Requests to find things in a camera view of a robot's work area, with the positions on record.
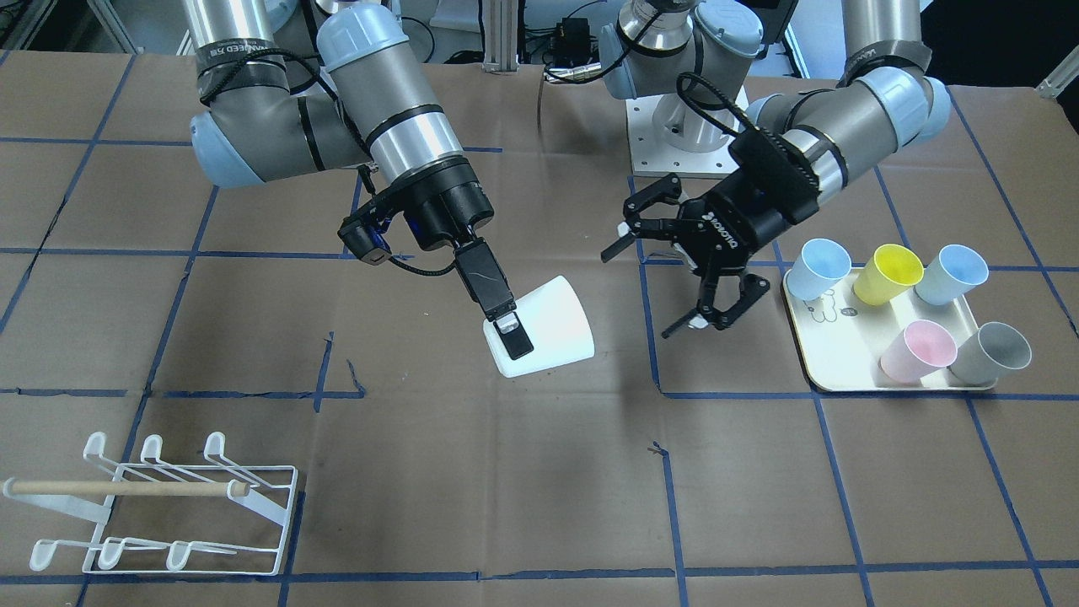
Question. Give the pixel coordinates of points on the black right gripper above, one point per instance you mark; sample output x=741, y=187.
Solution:
x=453, y=205

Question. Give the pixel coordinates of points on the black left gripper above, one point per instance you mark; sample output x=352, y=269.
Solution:
x=732, y=228

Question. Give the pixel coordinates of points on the white ikea cup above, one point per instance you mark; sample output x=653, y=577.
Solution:
x=556, y=325

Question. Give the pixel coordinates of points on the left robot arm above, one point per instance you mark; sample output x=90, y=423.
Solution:
x=702, y=51

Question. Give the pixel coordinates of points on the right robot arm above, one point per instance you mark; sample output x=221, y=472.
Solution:
x=271, y=114

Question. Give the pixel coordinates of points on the light blue cup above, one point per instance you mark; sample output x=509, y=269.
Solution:
x=955, y=271
x=821, y=265

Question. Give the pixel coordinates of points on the yellow cup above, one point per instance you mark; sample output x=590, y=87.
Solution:
x=892, y=270

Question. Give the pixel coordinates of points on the pink cup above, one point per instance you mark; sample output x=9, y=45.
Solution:
x=922, y=347

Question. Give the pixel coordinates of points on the grey cup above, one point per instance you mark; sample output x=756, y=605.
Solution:
x=994, y=351

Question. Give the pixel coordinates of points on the cream plastic tray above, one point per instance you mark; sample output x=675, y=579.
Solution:
x=841, y=339

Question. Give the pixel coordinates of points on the black power adapter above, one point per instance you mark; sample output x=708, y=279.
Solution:
x=572, y=36

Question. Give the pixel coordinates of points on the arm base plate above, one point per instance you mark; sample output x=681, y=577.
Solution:
x=667, y=136

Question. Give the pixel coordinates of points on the aluminium frame post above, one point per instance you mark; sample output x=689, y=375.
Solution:
x=500, y=23

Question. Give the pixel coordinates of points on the white wire cup rack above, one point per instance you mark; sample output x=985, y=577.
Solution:
x=151, y=518

